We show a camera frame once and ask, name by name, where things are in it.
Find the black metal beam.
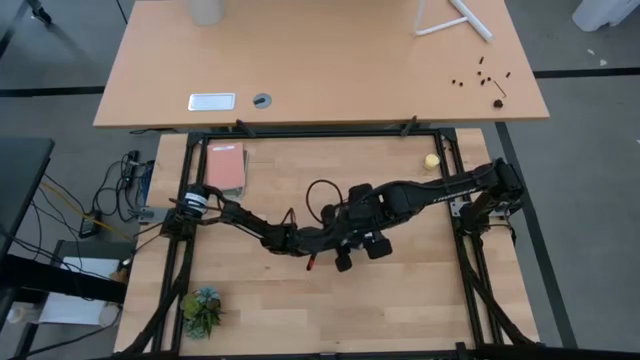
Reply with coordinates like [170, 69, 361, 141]
[0, 253, 127, 305]

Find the pink notebook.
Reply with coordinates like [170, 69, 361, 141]
[206, 142, 248, 191]

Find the translucent plastic cup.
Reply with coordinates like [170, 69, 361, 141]
[185, 0, 225, 27]

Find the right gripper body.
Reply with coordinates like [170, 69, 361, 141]
[349, 183, 394, 261]

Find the black cable bundle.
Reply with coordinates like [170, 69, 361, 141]
[92, 148, 156, 221]

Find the black power adapter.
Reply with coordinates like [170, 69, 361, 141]
[78, 209, 104, 239]

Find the black desk clamp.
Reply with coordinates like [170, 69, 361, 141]
[234, 118, 257, 139]
[399, 115, 419, 139]

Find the small green succulent plant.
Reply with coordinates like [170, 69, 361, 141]
[180, 285, 225, 340]

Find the white box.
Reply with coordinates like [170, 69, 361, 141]
[38, 256, 121, 326]

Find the black lamp power cord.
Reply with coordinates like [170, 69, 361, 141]
[282, 178, 347, 226]

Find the black aluminium frame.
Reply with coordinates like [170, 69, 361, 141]
[112, 127, 640, 360]

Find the beige wooden desk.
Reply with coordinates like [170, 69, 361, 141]
[93, 0, 551, 130]

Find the silver rectangular desk plate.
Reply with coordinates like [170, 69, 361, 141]
[187, 92, 237, 112]

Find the black side table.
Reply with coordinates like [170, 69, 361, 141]
[0, 137, 56, 261]

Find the white tube stand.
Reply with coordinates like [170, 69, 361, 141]
[413, 0, 495, 43]

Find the black stand leg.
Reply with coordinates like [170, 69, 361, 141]
[24, 0, 54, 27]

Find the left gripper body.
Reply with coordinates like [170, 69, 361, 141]
[317, 204, 354, 274]

